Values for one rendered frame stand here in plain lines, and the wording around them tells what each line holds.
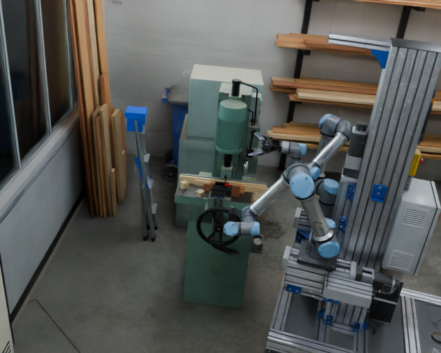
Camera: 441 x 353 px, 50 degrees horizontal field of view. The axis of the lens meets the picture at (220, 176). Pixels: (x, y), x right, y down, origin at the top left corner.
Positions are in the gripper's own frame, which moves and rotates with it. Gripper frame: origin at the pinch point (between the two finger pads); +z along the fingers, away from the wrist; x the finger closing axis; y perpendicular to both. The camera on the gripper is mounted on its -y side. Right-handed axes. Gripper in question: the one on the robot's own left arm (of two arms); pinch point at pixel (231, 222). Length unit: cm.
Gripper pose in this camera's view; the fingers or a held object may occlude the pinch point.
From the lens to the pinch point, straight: 287.7
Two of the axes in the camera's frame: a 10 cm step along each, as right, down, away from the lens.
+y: -1.2, 9.9, -0.5
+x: 9.9, 1.1, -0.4
